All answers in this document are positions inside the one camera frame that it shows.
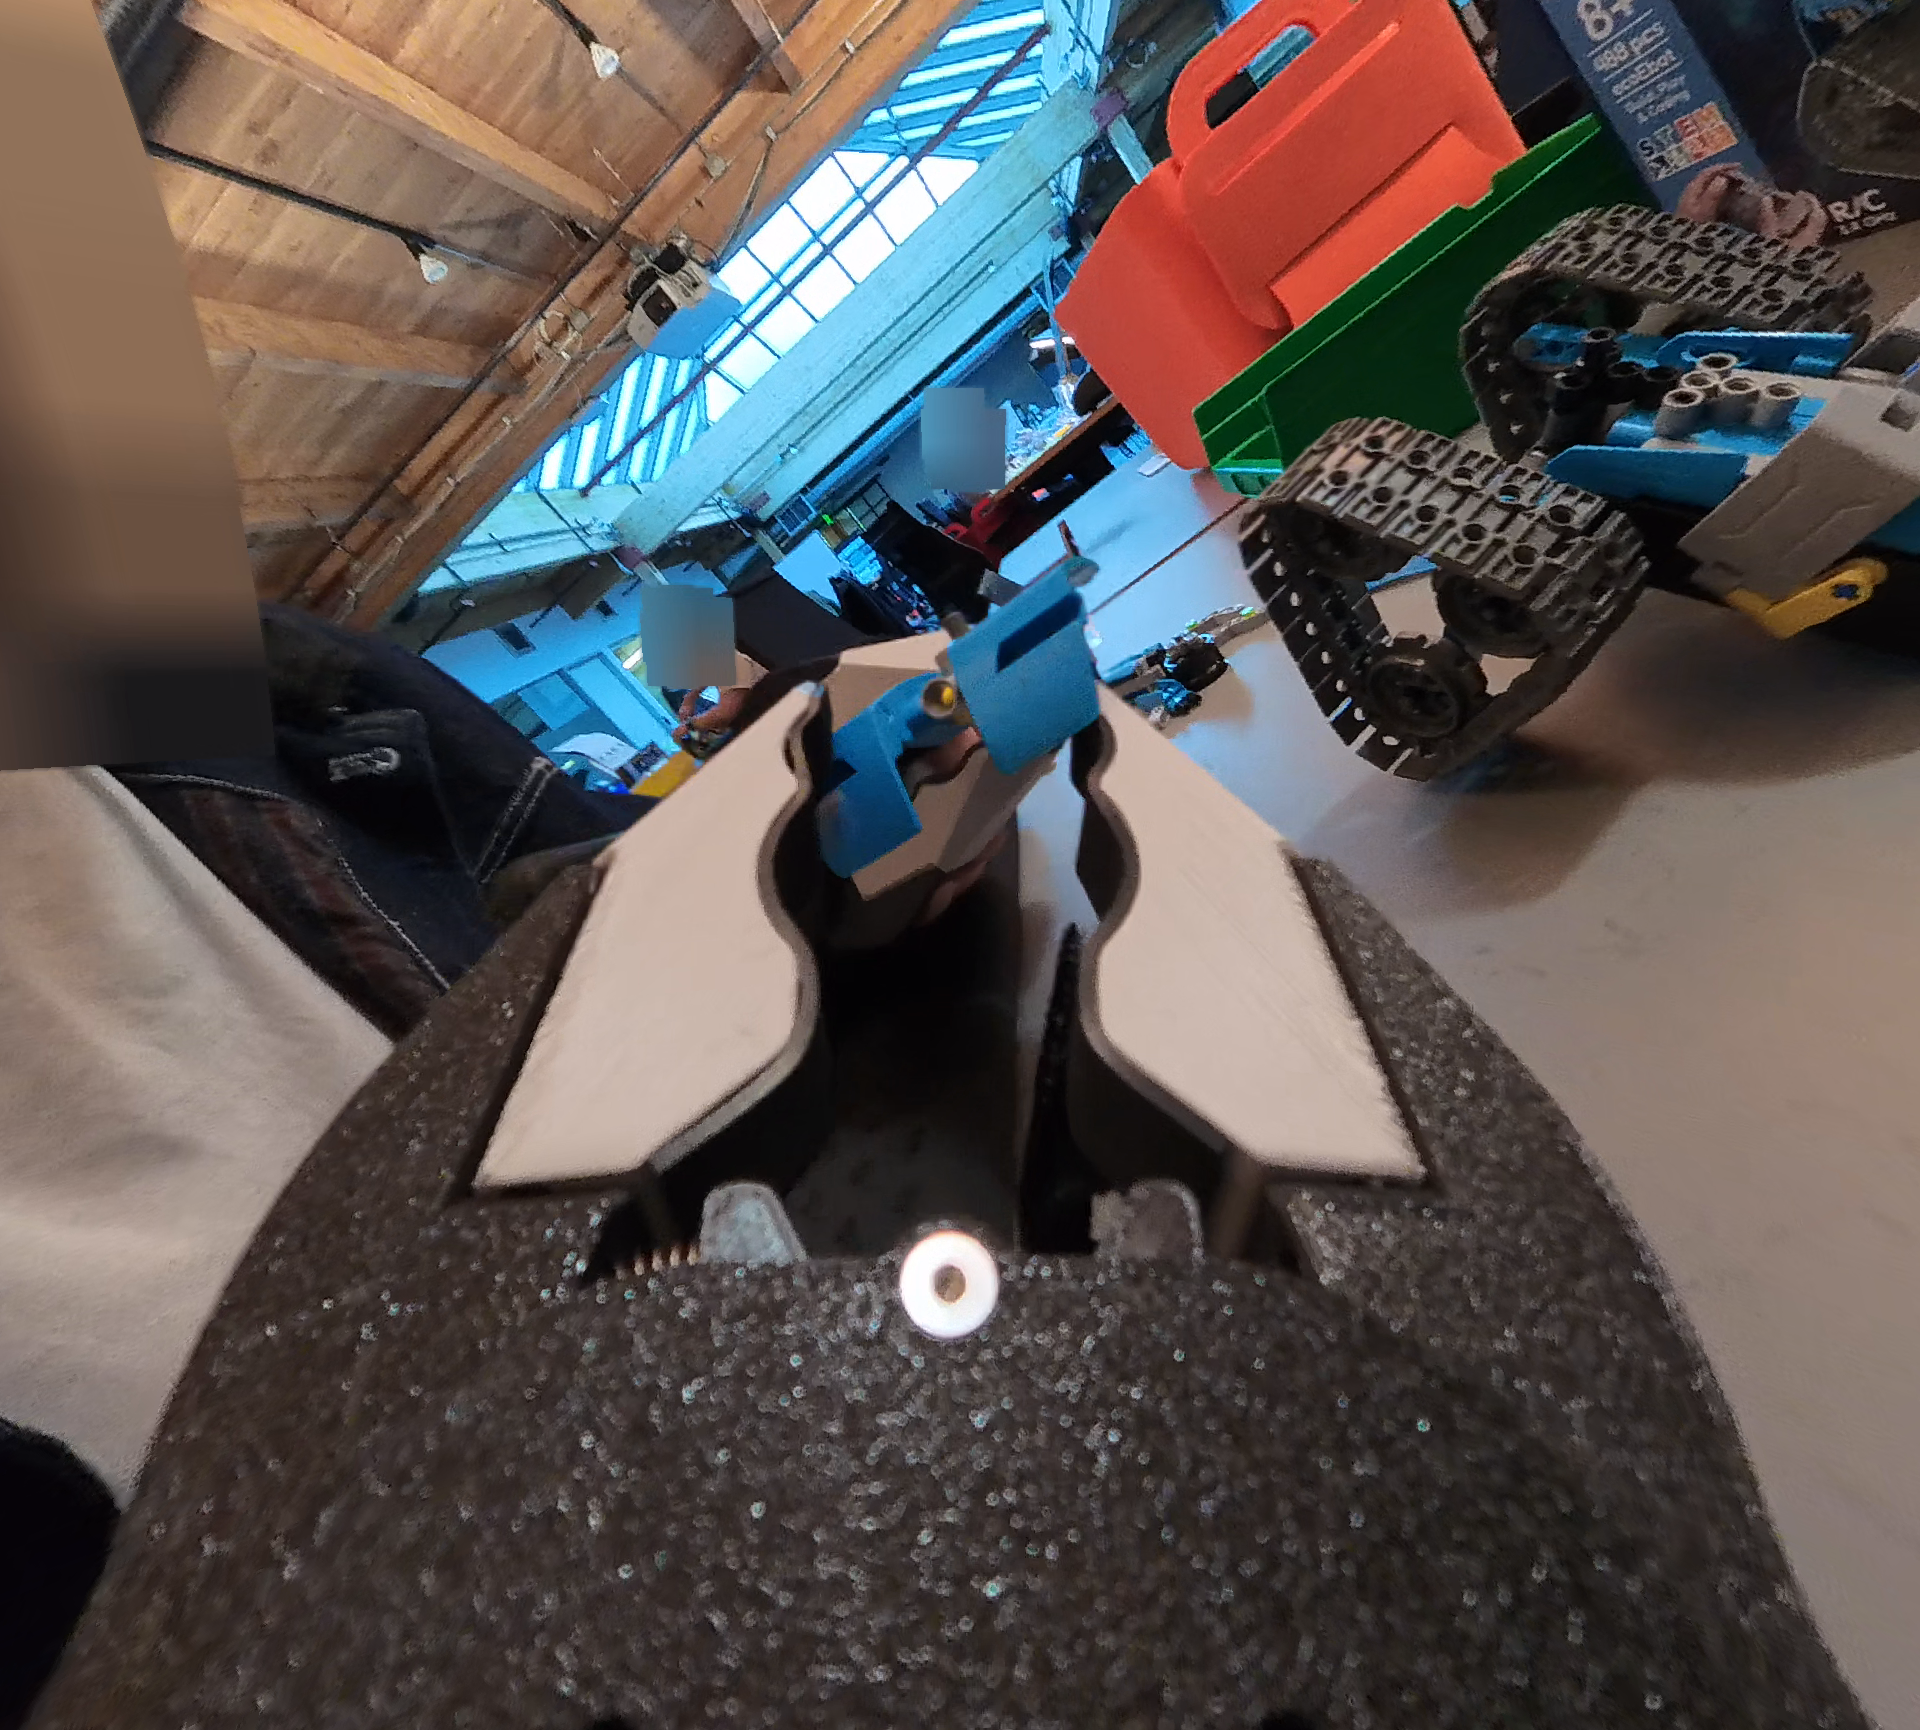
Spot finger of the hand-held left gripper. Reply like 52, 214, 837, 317
829, 628, 967, 719
852, 746, 1041, 904

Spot orange felt bag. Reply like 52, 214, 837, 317
1054, 0, 1533, 472

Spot small blue black toy car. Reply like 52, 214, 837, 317
1116, 633, 1237, 723

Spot person's dark denim jacket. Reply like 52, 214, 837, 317
121, 605, 641, 1030

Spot grey desk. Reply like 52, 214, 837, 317
996, 455, 1250, 597
990, 470, 1920, 1730

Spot dark blue toy kit box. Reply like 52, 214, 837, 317
1484, 0, 1920, 251

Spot person's white shirt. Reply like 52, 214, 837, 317
0, 767, 396, 1500

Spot blue grey tracked toy robot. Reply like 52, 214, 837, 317
1237, 202, 1920, 788

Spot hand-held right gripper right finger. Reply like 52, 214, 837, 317
1069, 686, 1429, 1252

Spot ceiling mounted projector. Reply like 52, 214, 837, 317
622, 243, 722, 353

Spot blue curved panels beam assembly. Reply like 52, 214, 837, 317
816, 523, 1108, 880

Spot green plastic bin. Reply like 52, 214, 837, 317
1192, 115, 1652, 501

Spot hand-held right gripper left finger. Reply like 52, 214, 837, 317
472, 683, 831, 1193

